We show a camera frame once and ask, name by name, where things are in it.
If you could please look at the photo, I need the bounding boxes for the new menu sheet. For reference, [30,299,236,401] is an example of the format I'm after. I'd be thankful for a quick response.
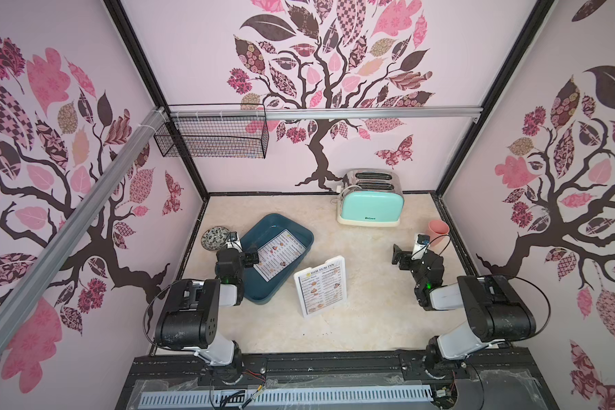
[254,230,306,282]

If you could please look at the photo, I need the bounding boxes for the clear acrylic menu holder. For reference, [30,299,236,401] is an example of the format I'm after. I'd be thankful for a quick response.
[293,255,349,319]

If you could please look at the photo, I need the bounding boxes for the old menu sheet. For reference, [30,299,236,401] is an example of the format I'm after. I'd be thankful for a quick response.
[294,258,348,316]

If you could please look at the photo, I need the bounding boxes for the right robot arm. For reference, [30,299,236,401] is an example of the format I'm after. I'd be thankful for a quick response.
[391,244,549,379]

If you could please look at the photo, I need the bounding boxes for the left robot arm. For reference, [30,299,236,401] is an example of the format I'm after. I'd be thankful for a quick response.
[145,248,259,372]

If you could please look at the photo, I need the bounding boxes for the small patterned bowl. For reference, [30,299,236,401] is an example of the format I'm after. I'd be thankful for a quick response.
[201,227,231,252]

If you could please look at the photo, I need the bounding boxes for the pink plastic cup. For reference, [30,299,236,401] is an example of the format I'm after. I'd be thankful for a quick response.
[427,220,450,249]

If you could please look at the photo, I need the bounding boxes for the mint green toaster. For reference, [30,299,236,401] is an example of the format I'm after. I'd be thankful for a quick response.
[337,168,405,227]

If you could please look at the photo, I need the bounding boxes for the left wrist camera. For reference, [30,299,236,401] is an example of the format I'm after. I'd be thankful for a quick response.
[225,232,241,249]

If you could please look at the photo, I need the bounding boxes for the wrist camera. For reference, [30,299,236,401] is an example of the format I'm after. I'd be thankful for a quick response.
[412,233,431,260]
[225,232,241,249]

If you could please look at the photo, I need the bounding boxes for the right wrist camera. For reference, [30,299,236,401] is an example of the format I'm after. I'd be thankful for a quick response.
[412,233,431,260]

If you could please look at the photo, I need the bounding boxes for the black wire basket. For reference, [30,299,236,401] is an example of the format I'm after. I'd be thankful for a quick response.
[155,102,270,159]

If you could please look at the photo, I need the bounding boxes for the aluminium rail back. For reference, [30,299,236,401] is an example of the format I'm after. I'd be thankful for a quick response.
[266,106,483,121]

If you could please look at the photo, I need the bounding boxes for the aluminium rail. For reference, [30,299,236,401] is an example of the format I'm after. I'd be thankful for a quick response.
[266,106,483,121]
[0,108,167,357]

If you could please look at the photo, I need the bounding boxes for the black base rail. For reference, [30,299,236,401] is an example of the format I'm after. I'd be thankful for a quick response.
[116,348,557,409]

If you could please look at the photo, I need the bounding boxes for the white slotted cable duct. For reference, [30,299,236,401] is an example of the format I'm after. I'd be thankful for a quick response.
[134,385,433,409]

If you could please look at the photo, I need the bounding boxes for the aluminium rail left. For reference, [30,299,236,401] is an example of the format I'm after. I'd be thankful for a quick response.
[0,108,167,357]

